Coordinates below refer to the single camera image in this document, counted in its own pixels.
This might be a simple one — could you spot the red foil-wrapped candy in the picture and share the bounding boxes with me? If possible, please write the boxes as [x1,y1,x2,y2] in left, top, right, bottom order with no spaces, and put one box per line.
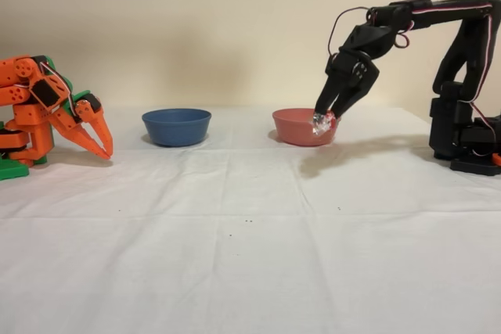
[312,110,338,138]

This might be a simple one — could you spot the red bowl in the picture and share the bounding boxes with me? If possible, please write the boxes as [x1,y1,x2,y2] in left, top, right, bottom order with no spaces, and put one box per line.
[272,107,342,147]

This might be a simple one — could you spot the blue bowl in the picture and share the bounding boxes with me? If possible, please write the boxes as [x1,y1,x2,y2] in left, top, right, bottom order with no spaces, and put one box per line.
[141,108,213,147]

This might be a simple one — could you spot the white tablecloth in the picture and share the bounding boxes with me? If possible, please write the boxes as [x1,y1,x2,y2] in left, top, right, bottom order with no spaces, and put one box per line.
[0,105,501,334]

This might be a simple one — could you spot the orange arm servo cable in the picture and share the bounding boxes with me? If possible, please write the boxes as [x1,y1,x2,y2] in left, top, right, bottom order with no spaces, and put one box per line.
[37,58,77,120]

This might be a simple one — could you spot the thin gripper servo wire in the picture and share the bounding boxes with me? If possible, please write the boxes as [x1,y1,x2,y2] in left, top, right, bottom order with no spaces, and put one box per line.
[327,6,371,59]

